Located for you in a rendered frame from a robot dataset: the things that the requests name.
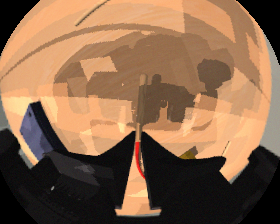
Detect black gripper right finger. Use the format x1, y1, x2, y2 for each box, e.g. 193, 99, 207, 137
141, 131, 226, 210

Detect small yellow block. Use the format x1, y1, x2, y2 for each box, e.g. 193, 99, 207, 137
180, 151, 196, 160

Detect red string with thin wooden stick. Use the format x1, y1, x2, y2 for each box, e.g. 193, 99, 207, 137
136, 73, 148, 179

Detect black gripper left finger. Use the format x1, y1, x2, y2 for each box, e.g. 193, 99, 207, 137
50, 131, 136, 210

